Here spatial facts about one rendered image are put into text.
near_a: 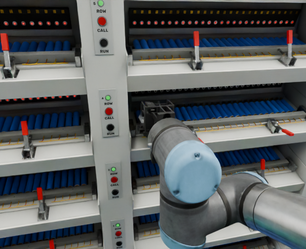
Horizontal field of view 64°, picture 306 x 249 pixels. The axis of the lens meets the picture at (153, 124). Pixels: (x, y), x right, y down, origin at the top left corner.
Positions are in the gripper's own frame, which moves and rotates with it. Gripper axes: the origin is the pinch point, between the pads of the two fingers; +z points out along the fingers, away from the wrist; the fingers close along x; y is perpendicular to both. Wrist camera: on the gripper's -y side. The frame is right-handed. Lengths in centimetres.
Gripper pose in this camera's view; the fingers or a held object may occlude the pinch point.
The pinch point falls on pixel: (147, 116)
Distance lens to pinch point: 71.9
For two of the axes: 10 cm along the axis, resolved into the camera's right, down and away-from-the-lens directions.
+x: -9.7, 0.9, -2.1
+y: -0.1, -9.3, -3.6
